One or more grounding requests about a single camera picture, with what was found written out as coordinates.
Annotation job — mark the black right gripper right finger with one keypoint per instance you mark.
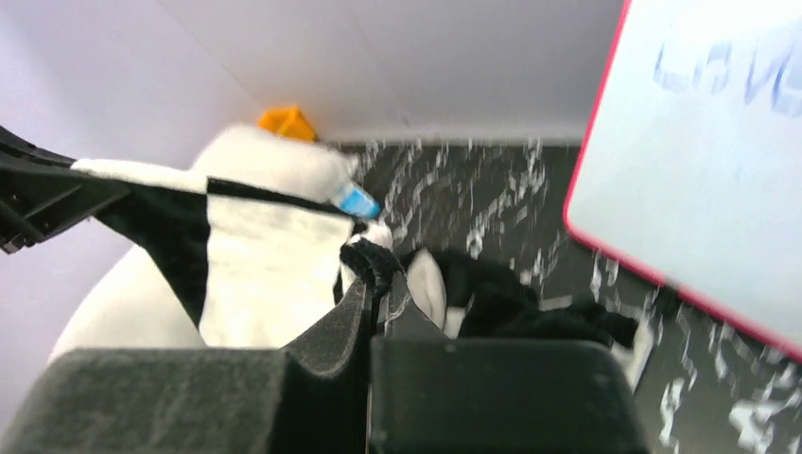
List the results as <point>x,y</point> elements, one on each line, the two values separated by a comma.
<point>432,394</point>

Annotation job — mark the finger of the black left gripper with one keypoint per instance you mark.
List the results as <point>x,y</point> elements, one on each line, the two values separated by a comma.
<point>42,197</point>

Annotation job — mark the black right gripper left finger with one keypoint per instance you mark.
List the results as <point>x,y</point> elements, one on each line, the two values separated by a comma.
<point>307,397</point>

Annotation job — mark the black white checkered pillowcase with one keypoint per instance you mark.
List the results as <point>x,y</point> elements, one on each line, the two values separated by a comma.
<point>466,297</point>

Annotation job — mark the white pillow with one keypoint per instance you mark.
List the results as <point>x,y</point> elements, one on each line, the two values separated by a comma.
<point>240,251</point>

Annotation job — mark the blue white pillow tag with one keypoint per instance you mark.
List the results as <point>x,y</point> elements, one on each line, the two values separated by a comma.
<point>354,200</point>

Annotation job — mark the yellow plastic bin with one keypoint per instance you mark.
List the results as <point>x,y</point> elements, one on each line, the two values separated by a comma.
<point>288,122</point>

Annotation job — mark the pink framed whiteboard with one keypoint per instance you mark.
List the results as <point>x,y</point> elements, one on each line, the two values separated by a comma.
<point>690,170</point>

